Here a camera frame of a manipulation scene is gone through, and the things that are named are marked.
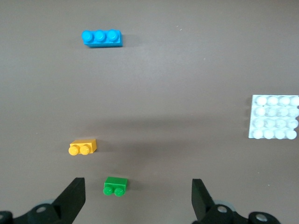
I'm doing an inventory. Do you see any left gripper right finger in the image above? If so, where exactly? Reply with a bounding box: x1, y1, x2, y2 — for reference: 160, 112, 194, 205
191, 178, 281, 224

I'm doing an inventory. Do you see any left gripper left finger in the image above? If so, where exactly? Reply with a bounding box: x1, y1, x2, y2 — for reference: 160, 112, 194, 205
0, 177, 86, 224

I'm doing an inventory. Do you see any yellow two-stud block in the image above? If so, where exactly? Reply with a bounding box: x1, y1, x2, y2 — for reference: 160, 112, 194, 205
68, 139, 98, 156

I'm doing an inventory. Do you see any white studded base plate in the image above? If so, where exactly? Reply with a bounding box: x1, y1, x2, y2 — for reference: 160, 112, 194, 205
247, 94, 299, 140

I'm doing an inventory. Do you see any green two-stud block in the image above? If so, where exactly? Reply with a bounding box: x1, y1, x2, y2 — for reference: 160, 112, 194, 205
103, 176, 129, 197

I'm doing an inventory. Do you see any blue three-stud block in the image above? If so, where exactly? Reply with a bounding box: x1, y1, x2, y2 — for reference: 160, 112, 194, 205
81, 29, 124, 49

